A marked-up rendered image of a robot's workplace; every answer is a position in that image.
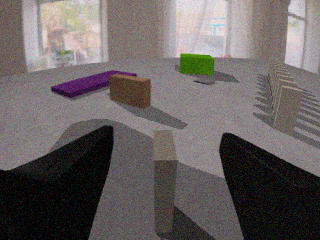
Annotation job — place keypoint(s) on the green block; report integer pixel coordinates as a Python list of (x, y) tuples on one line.
[(196, 64)]

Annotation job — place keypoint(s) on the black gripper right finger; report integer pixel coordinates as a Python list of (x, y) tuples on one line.
[(274, 200)]

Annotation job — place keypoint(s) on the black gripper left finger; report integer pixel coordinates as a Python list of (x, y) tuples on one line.
[(55, 197)]

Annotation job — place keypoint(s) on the purple flat rectangular block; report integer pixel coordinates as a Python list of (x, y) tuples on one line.
[(87, 84)]

